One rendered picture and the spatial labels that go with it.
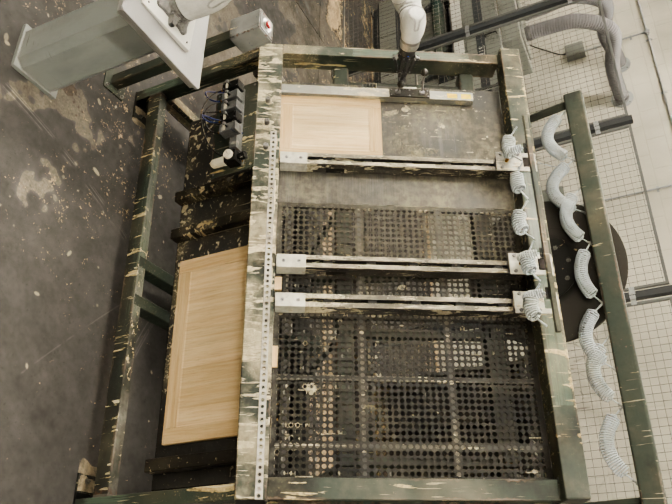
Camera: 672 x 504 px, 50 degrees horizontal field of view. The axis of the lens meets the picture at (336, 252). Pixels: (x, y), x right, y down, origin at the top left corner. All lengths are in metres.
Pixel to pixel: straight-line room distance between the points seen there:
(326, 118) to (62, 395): 1.73
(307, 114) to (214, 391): 1.38
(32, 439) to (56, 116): 1.46
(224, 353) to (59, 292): 0.76
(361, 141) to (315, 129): 0.23
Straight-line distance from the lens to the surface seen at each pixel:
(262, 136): 3.45
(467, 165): 3.49
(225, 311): 3.39
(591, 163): 4.03
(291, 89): 3.64
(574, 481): 2.98
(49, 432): 3.26
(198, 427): 3.28
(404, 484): 2.86
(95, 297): 3.55
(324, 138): 3.50
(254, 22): 3.61
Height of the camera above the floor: 2.33
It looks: 23 degrees down
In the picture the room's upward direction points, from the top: 77 degrees clockwise
